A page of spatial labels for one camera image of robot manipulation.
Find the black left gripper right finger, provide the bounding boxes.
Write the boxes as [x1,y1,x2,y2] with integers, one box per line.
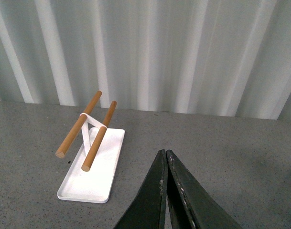
[166,150,241,229]

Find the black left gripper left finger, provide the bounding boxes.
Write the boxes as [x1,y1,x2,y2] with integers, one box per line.
[115,149,168,229]

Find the white towel rack tray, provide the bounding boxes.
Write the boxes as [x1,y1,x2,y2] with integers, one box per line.
[57,115,125,203]

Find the right wooden rack rod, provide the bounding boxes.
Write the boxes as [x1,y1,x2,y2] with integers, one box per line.
[81,101,117,172]

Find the wooden rack rod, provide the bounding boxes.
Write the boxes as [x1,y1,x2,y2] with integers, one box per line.
[55,91,102,158]
[81,101,117,172]

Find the left wooden rack rod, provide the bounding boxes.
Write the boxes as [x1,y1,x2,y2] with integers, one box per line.
[55,91,102,158]

